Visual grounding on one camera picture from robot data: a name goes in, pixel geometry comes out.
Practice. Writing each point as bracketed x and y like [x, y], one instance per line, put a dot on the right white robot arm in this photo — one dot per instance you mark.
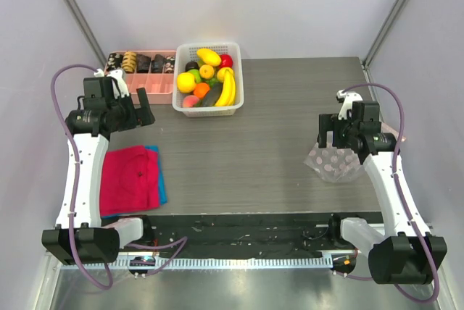
[406, 252]

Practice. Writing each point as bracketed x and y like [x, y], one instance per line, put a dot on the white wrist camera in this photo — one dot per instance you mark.
[346, 98]
[120, 88]

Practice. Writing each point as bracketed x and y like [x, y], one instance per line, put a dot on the dark sushi roll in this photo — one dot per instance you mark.
[114, 62]

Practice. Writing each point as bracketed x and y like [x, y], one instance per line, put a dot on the orange fruit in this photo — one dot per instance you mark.
[201, 90]

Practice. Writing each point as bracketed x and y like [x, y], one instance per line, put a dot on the yellow mango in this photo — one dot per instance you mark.
[208, 56]

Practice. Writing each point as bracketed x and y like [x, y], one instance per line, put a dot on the small yellow pepper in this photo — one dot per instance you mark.
[207, 71]

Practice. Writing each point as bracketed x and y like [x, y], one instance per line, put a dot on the white slotted cable duct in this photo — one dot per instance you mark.
[130, 262]

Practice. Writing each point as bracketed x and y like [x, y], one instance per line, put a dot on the yellow lemon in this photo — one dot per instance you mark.
[186, 82]

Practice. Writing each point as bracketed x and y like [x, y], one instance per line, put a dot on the clear pink zip top bag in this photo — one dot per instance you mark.
[342, 165]

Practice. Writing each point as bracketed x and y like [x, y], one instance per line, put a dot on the green apple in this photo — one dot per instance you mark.
[196, 74]

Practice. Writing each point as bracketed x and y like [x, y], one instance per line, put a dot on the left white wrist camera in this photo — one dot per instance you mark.
[120, 88]

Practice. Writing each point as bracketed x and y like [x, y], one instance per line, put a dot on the blue folded cloth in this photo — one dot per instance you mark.
[161, 180]

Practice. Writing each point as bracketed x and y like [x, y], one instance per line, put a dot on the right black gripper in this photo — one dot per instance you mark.
[334, 133]

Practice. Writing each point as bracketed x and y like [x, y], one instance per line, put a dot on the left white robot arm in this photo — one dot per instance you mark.
[79, 237]

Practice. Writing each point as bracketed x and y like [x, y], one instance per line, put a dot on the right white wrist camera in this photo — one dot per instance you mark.
[346, 98]

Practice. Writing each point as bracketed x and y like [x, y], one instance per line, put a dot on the dark chocolate cake slice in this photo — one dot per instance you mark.
[143, 63]

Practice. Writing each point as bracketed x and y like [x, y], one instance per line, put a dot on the dark mangosteen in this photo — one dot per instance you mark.
[192, 65]

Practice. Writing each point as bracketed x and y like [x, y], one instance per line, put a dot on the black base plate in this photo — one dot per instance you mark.
[250, 236]

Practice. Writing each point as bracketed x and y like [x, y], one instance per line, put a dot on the pink divided tray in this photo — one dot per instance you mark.
[159, 87]

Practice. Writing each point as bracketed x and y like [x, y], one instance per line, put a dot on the red apple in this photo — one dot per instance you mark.
[226, 61]

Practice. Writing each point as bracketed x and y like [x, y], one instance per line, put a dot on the tan swirl pastry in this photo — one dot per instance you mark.
[129, 62]

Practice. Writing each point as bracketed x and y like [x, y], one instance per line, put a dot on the pink peach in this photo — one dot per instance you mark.
[190, 101]

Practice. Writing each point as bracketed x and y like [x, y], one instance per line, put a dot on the white plastic fruit basket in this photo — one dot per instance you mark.
[186, 53]

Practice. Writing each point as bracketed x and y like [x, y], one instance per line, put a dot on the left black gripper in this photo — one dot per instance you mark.
[143, 114]

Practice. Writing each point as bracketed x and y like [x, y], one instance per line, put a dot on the red folded cloth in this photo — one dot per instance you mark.
[130, 181]

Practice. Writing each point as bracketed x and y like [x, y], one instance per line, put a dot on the yellow banana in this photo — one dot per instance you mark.
[228, 91]

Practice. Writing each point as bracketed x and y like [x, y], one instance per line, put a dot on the yellow pear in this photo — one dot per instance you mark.
[220, 75]

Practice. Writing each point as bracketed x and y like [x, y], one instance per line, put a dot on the green grapes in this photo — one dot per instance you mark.
[211, 82]

